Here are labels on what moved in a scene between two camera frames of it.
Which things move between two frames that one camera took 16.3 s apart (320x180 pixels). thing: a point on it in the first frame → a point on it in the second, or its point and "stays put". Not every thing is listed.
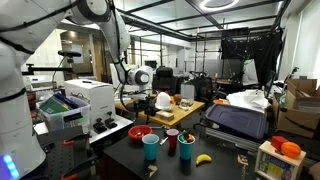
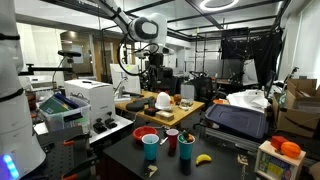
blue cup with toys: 186,145 stays put
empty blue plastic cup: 151,143 stays put
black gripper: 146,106 → 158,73
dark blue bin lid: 239,120 stays put
